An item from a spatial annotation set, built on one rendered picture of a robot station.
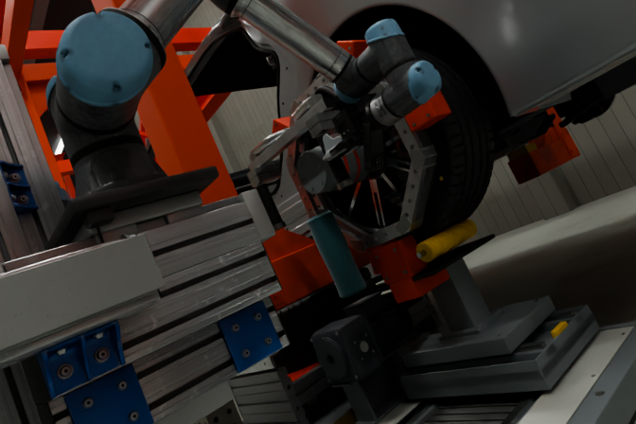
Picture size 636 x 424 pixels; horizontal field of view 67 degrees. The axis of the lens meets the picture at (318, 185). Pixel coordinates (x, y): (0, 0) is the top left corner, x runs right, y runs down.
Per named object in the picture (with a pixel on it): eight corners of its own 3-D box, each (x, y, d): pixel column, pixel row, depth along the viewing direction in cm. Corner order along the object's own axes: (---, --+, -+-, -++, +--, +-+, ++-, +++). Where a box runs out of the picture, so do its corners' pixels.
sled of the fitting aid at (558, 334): (601, 331, 142) (585, 300, 143) (552, 394, 118) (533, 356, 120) (468, 351, 179) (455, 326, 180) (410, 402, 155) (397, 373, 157)
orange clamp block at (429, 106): (428, 128, 133) (452, 113, 126) (411, 132, 128) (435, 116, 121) (416, 106, 134) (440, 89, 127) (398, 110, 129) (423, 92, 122)
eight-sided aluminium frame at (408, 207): (466, 206, 129) (377, 33, 137) (452, 213, 125) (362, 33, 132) (344, 260, 169) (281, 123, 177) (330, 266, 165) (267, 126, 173)
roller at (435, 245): (485, 230, 151) (476, 214, 151) (431, 262, 131) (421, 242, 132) (469, 236, 155) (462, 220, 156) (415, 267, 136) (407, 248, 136)
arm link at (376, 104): (412, 115, 107) (389, 120, 101) (397, 125, 110) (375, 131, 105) (397, 86, 108) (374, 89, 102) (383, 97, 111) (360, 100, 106)
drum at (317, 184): (383, 169, 147) (363, 129, 149) (334, 185, 133) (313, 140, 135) (355, 186, 157) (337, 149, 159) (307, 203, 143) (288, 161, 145)
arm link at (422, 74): (432, 54, 100) (450, 90, 99) (396, 82, 108) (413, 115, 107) (409, 56, 95) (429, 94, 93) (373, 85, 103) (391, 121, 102)
